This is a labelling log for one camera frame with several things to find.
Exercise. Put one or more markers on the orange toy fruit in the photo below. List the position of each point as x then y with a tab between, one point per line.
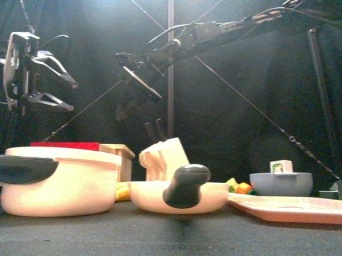
243	188

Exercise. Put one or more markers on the green toy food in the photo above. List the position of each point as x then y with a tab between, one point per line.
231	185

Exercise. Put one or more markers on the yellow orange toy food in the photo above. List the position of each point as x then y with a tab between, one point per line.
123	192

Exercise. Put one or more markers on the metal frame pole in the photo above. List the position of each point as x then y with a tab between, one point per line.
170	100

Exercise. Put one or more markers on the white green toy carton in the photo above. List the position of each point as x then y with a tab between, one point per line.
281	166

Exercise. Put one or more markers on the wooden toy box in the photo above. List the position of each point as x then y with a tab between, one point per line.
122	160

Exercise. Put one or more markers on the grey blue toy bowl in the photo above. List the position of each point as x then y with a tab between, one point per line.
281	185

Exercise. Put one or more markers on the cream toy knife block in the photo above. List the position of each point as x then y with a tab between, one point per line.
167	160

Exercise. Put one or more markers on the dark frame corner post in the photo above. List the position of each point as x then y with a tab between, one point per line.
322	100

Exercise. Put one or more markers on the pink toy cutting board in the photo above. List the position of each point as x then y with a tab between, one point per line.
289	208

